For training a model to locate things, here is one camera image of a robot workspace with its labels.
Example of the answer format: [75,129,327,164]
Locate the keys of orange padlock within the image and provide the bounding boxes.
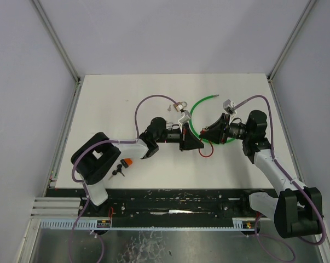
[109,164,125,180]

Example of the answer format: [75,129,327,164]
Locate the large brass padlock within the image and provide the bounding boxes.
[173,101,187,112]

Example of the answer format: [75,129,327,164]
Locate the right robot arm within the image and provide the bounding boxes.
[199,110,325,238]

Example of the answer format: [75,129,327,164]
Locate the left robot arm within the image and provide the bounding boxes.
[71,117,204,206]

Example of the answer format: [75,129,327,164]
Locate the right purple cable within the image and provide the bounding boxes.
[234,95,327,261]

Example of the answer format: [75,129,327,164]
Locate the orange black padlock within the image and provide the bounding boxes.
[120,158,133,168]

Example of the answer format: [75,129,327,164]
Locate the red cable lock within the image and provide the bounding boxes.
[198,129,215,158]

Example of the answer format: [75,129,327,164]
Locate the green cable lock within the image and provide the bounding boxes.
[189,94,236,145]

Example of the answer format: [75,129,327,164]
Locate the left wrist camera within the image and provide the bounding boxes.
[178,110,192,129]

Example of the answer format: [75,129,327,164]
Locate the purple cable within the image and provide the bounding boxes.
[234,95,327,261]
[68,95,182,263]

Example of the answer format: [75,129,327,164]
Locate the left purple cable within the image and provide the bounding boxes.
[68,95,182,263]

